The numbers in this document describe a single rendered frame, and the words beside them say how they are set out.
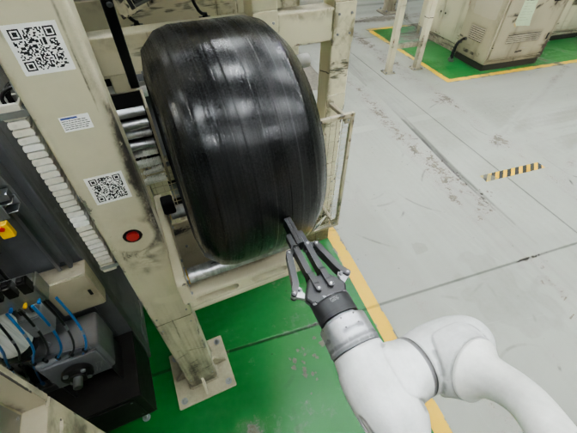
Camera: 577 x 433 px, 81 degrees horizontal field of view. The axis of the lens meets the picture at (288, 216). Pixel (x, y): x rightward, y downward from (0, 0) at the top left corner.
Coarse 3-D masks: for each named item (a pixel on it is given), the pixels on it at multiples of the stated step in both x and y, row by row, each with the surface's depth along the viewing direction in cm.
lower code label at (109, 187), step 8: (96, 176) 71; (104, 176) 72; (112, 176) 73; (120, 176) 73; (88, 184) 72; (96, 184) 72; (104, 184) 73; (112, 184) 74; (120, 184) 75; (96, 192) 74; (104, 192) 74; (112, 192) 75; (120, 192) 76; (128, 192) 77; (96, 200) 75; (104, 200) 76; (112, 200) 76
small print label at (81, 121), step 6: (78, 114) 62; (84, 114) 62; (60, 120) 61; (66, 120) 62; (72, 120) 62; (78, 120) 63; (84, 120) 63; (90, 120) 64; (66, 126) 62; (72, 126) 63; (78, 126) 63; (84, 126) 64; (90, 126) 64
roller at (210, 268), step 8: (280, 248) 102; (288, 248) 104; (264, 256) 101; (200, 264) 97; (208, 264) 96; (216, 264) 96; (240, 264) 99; (192, 272) 94; (200, 272) 95; (208, 272) 96; (216, 272) 97; (192, 280) 95
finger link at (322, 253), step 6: (318, 246) 68; (318, 252) 70; (324, 252) 68; (324, 258) 68; (330, 258) 67; (330, 264) 67; (336, 264) 66; (336, 270) 66; (342, 270) 65; (348, 270) 65
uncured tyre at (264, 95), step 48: (144, 48) 70; (192, 48) 63; (240, 48) 65; (288, 48) 70; (192, 96) 60; (240, 96) 61; (288, 96) 64; (192, 144) 60; (240, 144) 62; (288, 144) 65; (192, 192) 64; (240, 192) 64; (288, 192) 69; (240, 240) 71
